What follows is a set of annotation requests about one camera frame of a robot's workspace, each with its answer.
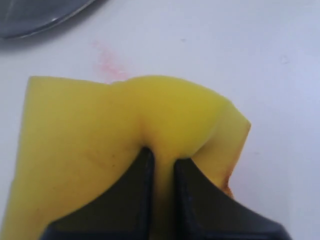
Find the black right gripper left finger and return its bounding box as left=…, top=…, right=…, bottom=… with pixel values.
left=40, top=148, right=155, bottom=240

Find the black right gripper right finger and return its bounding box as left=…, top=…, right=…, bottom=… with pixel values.
left=174, top=158, right=291, bottom=240

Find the yellow sponge block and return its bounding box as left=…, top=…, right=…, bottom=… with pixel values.
left=0, top=75, right=251, bottom=240

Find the round stainless steel plate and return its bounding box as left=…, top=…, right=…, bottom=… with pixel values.
left=0, top=0, right=94, bottom=39

